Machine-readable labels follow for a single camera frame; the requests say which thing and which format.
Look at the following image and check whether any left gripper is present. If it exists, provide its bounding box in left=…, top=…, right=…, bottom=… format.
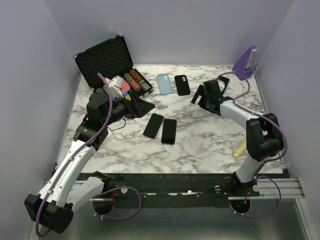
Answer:
left=102, top=90, right=156, bottom=127

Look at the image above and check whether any phone from blue case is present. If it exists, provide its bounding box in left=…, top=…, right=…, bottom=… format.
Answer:
left=143, top=113, right=164, bottom=139

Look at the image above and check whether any black phone case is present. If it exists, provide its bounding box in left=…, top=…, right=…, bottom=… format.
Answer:
left=174, top=75, right=191, bottom=96

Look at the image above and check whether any light blue phone case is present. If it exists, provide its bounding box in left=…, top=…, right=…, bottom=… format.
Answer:
left=156, top=73, right=173, bottom=95

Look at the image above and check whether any black cased phone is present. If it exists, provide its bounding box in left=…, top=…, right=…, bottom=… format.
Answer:
left=161, top=118, right=177, bottom=145

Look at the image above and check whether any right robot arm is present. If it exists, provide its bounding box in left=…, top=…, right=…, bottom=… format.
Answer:
left=191, top=73, right=288, bottom=196

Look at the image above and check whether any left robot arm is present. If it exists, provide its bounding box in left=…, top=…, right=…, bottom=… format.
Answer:
left=24, top=91, right=155, bottom=234

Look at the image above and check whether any black poker chip case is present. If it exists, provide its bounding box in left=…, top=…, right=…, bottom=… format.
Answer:
left=73, top=34, right=154, bottom=98

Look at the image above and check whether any yellow dealer chip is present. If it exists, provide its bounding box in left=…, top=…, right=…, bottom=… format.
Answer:
left=123, top=92, right=132, bottom=101

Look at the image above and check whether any pink card box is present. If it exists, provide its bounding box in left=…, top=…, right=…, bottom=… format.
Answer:
left=120, top=79, right=131, bottom=94

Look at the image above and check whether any purple metronome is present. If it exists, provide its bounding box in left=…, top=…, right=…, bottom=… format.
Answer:
left=232, top=45, right=258, bottom=81

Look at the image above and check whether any wooden cylinder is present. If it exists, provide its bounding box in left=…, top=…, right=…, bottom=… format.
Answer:
left=232, top=140, right=247, bottom=159

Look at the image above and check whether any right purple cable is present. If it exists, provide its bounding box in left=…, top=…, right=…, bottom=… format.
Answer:
left=216, top=72, right=288, bottom=219

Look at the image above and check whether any purple cable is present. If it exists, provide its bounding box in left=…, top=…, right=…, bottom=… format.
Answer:
left=216, top=72, right=288, bottom=219
left=34, top=72, right=143, bottom=238

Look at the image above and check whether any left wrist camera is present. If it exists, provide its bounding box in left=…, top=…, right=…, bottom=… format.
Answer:
left=105, top=75, right=124, bottom=98

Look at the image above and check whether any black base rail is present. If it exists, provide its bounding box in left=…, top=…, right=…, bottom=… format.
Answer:
left=77, top=172, right=266, bottom=208

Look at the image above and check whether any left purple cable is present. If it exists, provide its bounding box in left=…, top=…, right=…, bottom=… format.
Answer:
left=34, top=72, right=143, bottom=238

